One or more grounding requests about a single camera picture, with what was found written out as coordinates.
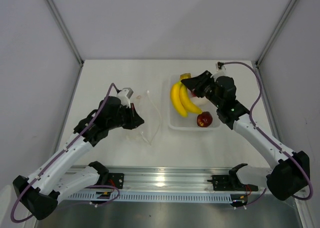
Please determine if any yellow banana bunch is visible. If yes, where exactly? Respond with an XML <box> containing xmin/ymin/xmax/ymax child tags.
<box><xmin>170</xmin><ymin>81</ymin><xmax>203</xmax><ymax>118</ymax></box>

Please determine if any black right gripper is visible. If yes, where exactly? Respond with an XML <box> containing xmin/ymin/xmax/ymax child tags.
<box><xmin>181</xmin><ymin>71</ymin><xmax>222</xmax><ymax>109</ymax></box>

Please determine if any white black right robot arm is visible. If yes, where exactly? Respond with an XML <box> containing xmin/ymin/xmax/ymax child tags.
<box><xmin>181</xmin><ymin>71</ymin><xmax>314</xmax><ymax>201</ymax></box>

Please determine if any white radish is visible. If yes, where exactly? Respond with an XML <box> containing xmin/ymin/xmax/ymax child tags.
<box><xmin>190</xmin><ymin>96</ymin><xmax>209</xmax><ymax>107</ymax></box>

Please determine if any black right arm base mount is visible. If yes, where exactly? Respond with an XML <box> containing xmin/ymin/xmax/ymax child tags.
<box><xmin>207</xmin><ymin>163</ymin><xmax>259</xmax><ymax>192</ymax></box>

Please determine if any aluminium corner frame post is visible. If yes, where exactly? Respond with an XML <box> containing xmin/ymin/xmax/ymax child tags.
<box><xmin>44</xmin><ymin>0</ymin><xmax>84</xmax><ymax>67</ymax></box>
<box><xmin>255</xmin><ymin>0</ymin><xmax>300</xmax><ymax>69</ymax></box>

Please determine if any aluminium corner frame post right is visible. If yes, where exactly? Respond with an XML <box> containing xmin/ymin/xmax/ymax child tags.
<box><xmin>255</xmin><ymin>0</ymin><xmax>300</xmax><ymax>69</ymax></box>

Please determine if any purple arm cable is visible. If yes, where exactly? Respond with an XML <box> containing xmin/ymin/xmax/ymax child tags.
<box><xmin>10</xmin><ymin>82</ymin><xmax>123</xmax><ymax>224</ymax></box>
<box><xmin>223</xmin><ymin>60</ymin><xmax>315</xmax><ymax>201</ymax></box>

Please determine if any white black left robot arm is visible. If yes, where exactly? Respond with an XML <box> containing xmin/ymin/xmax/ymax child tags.
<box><xmin>10</xmin><ymin>96</ymin><xmax>145</xmax><ymax>223</ymax></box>

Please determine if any aluminium corner frame post left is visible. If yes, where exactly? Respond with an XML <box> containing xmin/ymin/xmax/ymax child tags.
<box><xmin>44</xmin><ymin>0</ymin><xmax>84</xmax><ymax>67</ymax></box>

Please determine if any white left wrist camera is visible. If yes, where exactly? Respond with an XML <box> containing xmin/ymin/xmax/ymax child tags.
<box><xmin>116</xmin><ymin>87</ymin><xmax>134</xmax><ymax>108</ymax></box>

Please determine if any clear polka-dot zip bag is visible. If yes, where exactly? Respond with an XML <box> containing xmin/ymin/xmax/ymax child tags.
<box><xmin>126</xmin><ymin>90</ymin><xmax>162</xmax><ymax>146</ymax></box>

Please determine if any white slotted cable duct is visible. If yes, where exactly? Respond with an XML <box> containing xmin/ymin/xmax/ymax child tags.
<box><xmin>67</xmin><ymin>191</ymin><xmax>233</xmax><ymax>204</ymax></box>

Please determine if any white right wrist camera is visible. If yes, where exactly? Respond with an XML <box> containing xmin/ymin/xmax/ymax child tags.
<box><xmin>214</xmin><ymin>61</ymin><xmax>226</xmax><ymax>77</ymax></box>

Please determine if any aluminium front rail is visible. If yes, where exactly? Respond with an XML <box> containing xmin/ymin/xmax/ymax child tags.
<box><xmin>37</xmin><ymin>165</ymin><xmax>308</xmax><ymax>193</ymax></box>

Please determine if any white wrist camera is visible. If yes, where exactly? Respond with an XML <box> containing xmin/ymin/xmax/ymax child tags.
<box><xmin>116</xmin><ymin>87</ymin><xmax>134</xmax><ymax>108</ymax></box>
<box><xmin>214</xmin><ymin>61</ymin><xmax>226</xmax><ymax>77</ymax></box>

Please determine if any yellow green bell pepper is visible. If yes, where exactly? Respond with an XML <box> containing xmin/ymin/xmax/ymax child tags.
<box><xmin>179</xmin><ymin>73</ymin><xmax>192</xmax><ymax>81</ymax></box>

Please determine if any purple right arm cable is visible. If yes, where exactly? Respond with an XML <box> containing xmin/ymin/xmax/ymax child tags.
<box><xmin>223</xmin><ymin>60</ymin><xmax>315</xmax><ymax>201</ymax></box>

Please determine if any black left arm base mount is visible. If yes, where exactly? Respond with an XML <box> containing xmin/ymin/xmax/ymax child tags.
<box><xmin>88</xmin><ymin>161</ymin><xmax>125</xmax><ymax>189</ymax></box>

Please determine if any dark red apple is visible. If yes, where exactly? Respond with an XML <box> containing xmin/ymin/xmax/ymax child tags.
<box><xmin>196</xmin><ymin>111</ymin><xmax>213</xmax><ymax>128</ymax></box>

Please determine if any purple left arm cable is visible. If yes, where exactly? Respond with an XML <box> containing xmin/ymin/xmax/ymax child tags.
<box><xmin>10</xmin><ymin>82</ymin><xmax>123</xmax><ymax>224</ymax></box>

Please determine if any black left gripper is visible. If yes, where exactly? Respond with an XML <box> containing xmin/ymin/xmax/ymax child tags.
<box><xmin>107</xmin><ymin>103</ymin><xmax>144</xmax><ymax>130</ymax></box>

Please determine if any white perforated plastic basket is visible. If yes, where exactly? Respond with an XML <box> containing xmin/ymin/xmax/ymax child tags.
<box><xmin>167</xmin><ymin>91</ymin><xmax>221</xmax><ymax>132</ymax></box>

